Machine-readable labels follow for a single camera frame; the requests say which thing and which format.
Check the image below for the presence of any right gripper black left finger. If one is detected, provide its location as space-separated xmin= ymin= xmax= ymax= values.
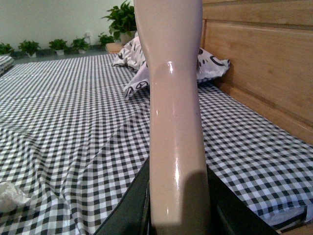
xmin=95 ymin=159 xmax=151 ymax=235

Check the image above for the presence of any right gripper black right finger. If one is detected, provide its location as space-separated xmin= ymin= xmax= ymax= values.
xmin=207 ymin=168 xmax=278 ymax=235

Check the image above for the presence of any beige hand brush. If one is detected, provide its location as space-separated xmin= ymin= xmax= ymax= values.
xmin=134 ymin=0 xmax=210 ymax=235

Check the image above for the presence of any black white checkered bedsheet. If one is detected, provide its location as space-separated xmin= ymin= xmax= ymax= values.
xmin=0 ymin=55 xmax=313 ymax=235

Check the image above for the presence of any crumpled white tissue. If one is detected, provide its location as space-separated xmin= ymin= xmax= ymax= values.
xmin=0 ymin=182 xmax=30 ymax=213

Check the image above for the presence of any patterned white pillow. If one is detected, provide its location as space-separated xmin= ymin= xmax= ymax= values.
xmin=112 ymin=33 xmax=231 ymax=100

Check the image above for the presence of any wooden bed headboard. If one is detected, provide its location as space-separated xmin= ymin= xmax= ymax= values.
xmin=202 ymin=0 xmax=313 ymax=143

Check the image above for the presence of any small potted plant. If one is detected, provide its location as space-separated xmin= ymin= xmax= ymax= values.
xmin=49 ymin=39 xmax=67 ymax=56
xmin=71 ymin=37 xmax=90 ymax=54
xmin=18 ymin=40 xmax=41 ymax=58
xmin=98 ymin=32 xmax=114 ymax=50
xmin=0 ymin=42 xmax=15 ymax=55

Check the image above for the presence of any large potted green plant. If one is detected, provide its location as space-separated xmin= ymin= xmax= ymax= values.
xmin=102 ymin=1 xmax=137 ymax=45

